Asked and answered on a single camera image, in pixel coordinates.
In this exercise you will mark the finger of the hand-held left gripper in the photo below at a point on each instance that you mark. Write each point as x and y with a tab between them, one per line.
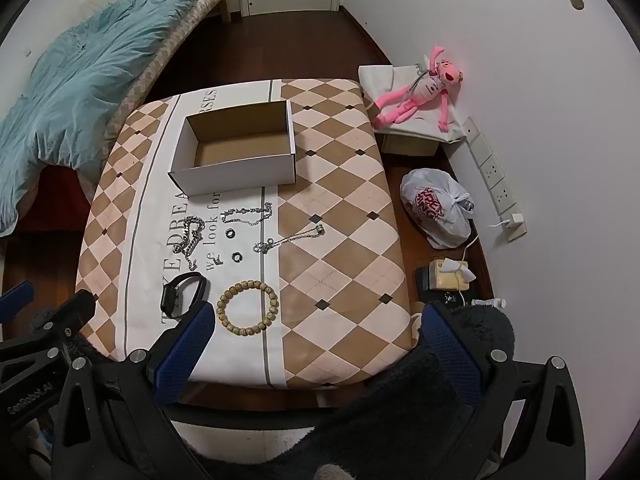
75	310
15	295

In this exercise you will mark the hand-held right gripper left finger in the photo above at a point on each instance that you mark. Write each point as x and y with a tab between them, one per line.
185	355

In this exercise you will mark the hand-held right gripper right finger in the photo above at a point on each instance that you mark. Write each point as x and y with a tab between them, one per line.
450	355

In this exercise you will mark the black smart band watch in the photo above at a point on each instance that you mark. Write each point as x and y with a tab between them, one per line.
170	300

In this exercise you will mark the small silver charm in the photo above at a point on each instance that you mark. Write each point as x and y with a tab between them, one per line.
215	261

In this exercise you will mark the cardboard box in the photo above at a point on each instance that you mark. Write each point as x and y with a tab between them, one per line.
240	152

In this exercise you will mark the yellow tissue pack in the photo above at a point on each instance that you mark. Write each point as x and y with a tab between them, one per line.
445	277

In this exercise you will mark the small black object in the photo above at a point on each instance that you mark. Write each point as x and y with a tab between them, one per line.
424	277

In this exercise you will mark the dark fuzzy clothing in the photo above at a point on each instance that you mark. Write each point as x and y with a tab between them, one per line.
375	410

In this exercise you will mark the white plastic bag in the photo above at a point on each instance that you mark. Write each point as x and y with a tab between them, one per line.
440	230

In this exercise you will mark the white charger plug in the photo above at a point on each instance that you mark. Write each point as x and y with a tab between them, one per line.
516	220

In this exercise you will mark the checkered printed tablecloth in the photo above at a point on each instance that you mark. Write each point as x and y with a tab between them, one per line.
340	240

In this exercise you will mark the blue blanket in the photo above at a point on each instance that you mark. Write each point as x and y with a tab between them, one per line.
90	85

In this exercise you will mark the pink panther plush toy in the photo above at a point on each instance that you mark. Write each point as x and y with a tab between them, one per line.
425	90

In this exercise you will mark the row of wall sockets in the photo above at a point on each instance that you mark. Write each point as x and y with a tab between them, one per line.
495	175

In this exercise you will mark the round wall cap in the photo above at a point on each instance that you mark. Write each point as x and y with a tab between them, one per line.
577	2

